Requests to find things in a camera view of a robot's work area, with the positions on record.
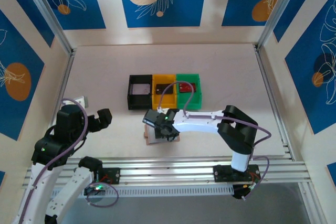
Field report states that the aluminium mounting rail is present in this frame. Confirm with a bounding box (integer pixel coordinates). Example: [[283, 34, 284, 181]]
[[22, 157, 312, 189]]

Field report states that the white slotted cable duct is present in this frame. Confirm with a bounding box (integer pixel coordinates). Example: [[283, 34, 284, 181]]
[[34, 185, 234, 199]]

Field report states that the small black controller board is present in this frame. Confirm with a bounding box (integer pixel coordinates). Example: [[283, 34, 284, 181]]
[[83, 184, 106, 196], [232, 183, 257, 200]]

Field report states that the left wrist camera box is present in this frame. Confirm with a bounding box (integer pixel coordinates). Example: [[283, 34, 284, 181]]
[[75, 95, 89, 109]]

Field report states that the dark red card gold print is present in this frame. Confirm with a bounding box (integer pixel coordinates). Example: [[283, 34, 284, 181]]
[[178, 82, 197, 93]]

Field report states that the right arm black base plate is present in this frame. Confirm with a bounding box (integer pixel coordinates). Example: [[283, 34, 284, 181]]
[[212, 165, 262, 183]]

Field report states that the green plastic bin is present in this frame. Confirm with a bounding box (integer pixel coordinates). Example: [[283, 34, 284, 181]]
[[175, 73, 203, 110]]

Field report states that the white floral print card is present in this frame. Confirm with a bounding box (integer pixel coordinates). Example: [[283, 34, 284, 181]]
[[132, 84, 151, 95]]

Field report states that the black plastic bin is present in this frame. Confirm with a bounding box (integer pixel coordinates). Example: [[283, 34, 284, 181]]
[[128, 74, 153, 110]]

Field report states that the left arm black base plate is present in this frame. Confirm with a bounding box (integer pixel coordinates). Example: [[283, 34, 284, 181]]
[[93, 167, 121, 185]]

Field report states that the aluminium table side rail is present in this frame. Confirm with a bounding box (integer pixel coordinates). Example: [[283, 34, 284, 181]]
[[254, 45, 295, 161], [38, 47, 77, 167]]

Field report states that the aluminium frame post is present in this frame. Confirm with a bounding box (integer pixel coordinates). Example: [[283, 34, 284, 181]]
[[18, 0, 77, 56], [254, 0, 305, 50]]

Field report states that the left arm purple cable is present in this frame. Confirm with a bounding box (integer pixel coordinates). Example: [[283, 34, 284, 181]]
[[18, 98, 119, 224]]

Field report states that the grey glossy panel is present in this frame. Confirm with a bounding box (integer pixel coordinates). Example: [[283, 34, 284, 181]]
[[26, 197, 305, 224]]

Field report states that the black card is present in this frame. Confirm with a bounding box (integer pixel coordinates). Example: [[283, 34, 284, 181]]
[[155, 83, 174, 95]]

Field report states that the yellow plastic bin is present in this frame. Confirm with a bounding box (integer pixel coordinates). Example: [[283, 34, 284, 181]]
[[151, 73, 177, 110]]

